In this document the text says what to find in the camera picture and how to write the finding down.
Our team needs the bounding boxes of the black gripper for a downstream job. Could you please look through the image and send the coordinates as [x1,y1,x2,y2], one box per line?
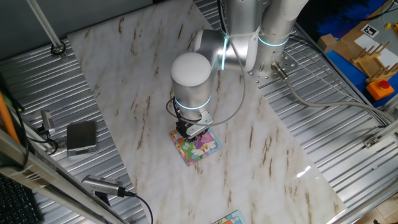
[182,128,210,144]

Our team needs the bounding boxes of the colourful butterfly puzzle board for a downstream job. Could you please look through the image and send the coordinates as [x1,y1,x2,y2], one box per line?
[169,127,223,167]

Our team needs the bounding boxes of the puzzle board with orange picture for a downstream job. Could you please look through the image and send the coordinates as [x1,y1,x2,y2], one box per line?
[212,210,248,224]

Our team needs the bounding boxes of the marble pattern board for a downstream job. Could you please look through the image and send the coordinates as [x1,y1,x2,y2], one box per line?
[67,0,348,224]

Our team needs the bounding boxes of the grey ribbed device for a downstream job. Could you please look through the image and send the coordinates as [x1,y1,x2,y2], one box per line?
[81,174,126,198]

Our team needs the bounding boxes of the silver digital scale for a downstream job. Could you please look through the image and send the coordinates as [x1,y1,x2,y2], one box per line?
[66,120,99,158]

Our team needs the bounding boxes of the small cardboard box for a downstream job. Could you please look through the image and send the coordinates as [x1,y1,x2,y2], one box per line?
[317,33,338,54]

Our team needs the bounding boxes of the blue mat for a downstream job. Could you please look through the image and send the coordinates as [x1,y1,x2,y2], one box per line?
[325,49,398,108]

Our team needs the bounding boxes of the brown cardboard sheet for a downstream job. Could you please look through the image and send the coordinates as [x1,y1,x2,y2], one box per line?
[334,0,398,85]

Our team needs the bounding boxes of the wooden peg rack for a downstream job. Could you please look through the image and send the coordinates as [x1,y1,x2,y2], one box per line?
[351,40,398,84]

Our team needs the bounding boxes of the orange emergency stop box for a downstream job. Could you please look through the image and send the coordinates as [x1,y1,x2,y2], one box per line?
[366,79,395,101]

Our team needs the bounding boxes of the dark blue fuzzy cloth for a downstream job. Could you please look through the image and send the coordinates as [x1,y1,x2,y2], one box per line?
[317,0,388,38]

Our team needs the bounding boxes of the orange rod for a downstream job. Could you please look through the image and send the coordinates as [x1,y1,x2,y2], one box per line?
[0,91,20,144]

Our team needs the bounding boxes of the slanted metal pole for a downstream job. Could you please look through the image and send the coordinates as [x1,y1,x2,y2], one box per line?
[26,0,65,50]

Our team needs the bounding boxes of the black keyboard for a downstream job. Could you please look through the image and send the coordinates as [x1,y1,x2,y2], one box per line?
[0,174,44,224]

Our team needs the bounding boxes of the white paper sheet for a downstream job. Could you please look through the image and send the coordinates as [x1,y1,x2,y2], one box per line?
[354,34,398,68]

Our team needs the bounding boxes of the black white fiducial tag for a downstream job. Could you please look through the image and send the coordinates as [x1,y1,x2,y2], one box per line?
[360,24,379,39]

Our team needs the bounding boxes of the grey studded baseplate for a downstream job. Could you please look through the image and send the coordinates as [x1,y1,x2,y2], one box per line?
[371,4,398,44]

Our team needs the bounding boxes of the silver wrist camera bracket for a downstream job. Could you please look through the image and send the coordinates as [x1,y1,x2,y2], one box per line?
[175,110,215,138]

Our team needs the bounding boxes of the black camera cable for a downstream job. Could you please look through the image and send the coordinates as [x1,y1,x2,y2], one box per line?
[124,190,154,224]

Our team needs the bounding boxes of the grey cable with metal plug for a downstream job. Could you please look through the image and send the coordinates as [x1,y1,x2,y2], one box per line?
[270,61,397,127]

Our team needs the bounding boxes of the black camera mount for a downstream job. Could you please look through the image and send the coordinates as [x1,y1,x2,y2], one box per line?
[94,190,112,207]

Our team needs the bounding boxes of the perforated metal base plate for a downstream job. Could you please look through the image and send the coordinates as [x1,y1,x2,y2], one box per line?
[247,46,299,90]

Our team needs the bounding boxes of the thin black cable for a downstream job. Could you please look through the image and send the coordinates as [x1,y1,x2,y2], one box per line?
[29,124,59,156]

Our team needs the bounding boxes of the aluminium frame rail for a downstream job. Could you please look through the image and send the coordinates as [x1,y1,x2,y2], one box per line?
[294,23,398,125]
[326,182,398,224]
[362,118,398,147]

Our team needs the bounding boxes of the aluminium frame beam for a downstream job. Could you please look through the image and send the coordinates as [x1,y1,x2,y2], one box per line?
[0,129,128,224]

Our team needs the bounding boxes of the black ring pole base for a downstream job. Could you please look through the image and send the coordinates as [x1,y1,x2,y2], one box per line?
[50,40,67,60]

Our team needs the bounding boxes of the thick black cable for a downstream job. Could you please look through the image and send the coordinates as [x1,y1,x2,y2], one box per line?
[0,74,30,170]

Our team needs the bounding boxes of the metal corner bracket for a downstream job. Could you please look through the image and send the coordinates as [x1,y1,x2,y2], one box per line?
[363,135,382,149]

